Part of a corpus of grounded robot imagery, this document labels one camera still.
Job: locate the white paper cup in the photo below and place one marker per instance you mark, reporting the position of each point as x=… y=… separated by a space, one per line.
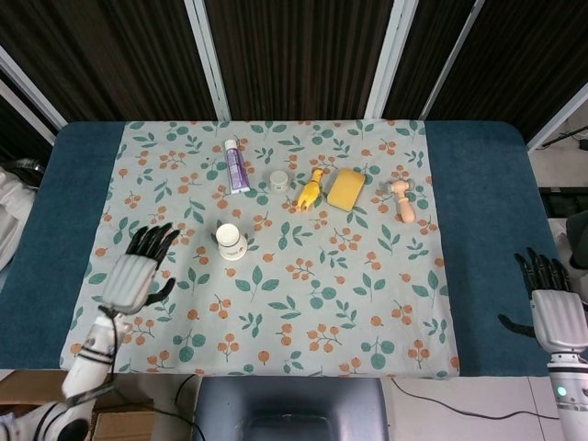
x=232 y=243

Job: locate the dark grey chair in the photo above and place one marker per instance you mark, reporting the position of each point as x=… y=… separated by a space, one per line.
x=578 y=243

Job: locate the teal table cover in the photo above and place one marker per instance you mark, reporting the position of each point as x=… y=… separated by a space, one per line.
x=482 y=229

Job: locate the floral tablecloth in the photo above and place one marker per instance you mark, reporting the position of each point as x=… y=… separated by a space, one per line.
x=298 y=285

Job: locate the left black-silver robot hand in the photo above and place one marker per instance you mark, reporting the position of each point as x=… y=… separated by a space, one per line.
x=128 y=285

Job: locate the small white jar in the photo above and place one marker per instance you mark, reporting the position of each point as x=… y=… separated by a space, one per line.
x=279 y=181

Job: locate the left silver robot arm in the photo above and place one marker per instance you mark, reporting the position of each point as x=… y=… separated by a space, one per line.
x=87 y=372

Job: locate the white cloth bundle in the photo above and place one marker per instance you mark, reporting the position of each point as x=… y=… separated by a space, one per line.
x=16 y=216

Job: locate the yellow sponge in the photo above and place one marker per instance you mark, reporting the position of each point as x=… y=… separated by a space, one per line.
x=345 y=189

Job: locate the right black-silver robot hand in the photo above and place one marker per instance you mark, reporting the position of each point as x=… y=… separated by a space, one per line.
x=560 y=319

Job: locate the purple toothpaste tube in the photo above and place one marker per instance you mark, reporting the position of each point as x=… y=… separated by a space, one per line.
x=236 y=170

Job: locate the white partition frame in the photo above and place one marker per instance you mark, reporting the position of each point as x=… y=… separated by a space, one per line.
x=388 y=69
x=452 y=59
x=212 y=69
x=558 y=115
x=37 y=89

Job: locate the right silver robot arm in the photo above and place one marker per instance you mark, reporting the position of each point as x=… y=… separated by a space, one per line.
x=569 y=399

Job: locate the cardboard box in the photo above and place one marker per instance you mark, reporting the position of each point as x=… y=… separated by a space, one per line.
x=124 y=425

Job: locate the grey-blue robot torso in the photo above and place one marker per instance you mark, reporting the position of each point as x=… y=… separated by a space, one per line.
x=289 y=409

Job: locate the yellow rubber chicken toy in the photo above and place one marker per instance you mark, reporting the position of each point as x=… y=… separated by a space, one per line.
x=310 y=190

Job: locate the black stand legs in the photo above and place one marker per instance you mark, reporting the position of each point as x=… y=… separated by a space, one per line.
x=567 y=135

